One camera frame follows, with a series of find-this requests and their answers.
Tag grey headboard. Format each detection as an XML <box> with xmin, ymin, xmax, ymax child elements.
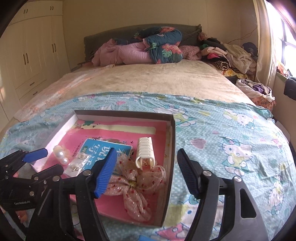
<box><xmin>84</xmin><ymin>23</ymin><xmax>202</xmax><ymax>62</ymax></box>

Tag earrings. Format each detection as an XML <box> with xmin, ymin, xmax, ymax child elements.
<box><xmin>64</xmin><ymin>152</ymin><xmax>91</xmax><ymax>178</ymax></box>

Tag cream claw hair clip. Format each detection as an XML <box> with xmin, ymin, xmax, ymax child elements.
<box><xmin>135</xmin><ymin>137</ymin><xmax>156</xmax><ymax>170</ymax></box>

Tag hello kitty teal blanket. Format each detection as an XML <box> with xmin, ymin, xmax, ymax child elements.
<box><xmin>1</xmin><ymin>92</ymin><xmax>295</xmax><ymax>238</ymax></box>

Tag dark clothes on windowsill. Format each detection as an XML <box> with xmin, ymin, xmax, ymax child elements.
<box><xmin>283</xmin><ymin>77</ymin><xmax>296</xmax><ymax>100</ymax></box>

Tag bed with beige sheet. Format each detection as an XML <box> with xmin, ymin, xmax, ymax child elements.
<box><xmin>9</xmin><ymin>59</ymin><xmax>256</xmax><ymax>121</ymax></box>

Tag clothes heap beside bed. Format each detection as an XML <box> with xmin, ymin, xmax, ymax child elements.
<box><xmin>235</xmin><ymin>79</ymin><xmax>276</xmax><ymax>111</ymax></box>

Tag cream wardrobe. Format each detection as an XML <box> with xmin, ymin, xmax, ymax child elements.
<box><xmin>1</xmin><ymin>1</ymin><xmax>70</xmax><ymax>128</ymax></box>

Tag pile of clothes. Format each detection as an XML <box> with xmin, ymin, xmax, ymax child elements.
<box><xmin>198</xmin><ymin>32</ymin><xmax>256</xmax><ymax>75</ymax></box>

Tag dark floral quilt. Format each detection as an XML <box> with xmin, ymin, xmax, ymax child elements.
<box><xmin>113</xmin><ymin>26</ymin><xmax>183</xmax><ymax>64</ymax></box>

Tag peach floral towel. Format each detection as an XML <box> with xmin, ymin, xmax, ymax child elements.
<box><xmin>14</xmin><ymin>64</ymin><xmax>115</xmax><ymax>122</ymax></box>

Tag pink quilt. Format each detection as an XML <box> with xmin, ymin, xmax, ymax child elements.
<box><xmin>91</xmin><ymin>39</ymin><xmax>153</xmax><ymax>67</ymax></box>

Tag pink polka-dot bow scrunchie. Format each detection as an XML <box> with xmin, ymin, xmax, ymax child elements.
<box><xmin>104</xmin><ymin>153</ymin><xmax>167</xmax><ymax>222</ymax></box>

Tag blue plastic box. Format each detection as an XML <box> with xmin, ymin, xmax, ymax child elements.
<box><xmin>138</xmin><ymin>235</ymin><xmax>155</xmax><ymax>241</ymax></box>

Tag cream curtain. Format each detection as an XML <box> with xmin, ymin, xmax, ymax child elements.
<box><xmin>253</xmin><ymin>1</ymin><xmax>279</xmax><ymax>88</ymax></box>

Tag dark shallow cardboard box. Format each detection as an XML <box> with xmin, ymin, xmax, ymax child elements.
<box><xmin>28</xmin><ymin>109</ymin><xmax>176</xmax><ymax>227</ymax></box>

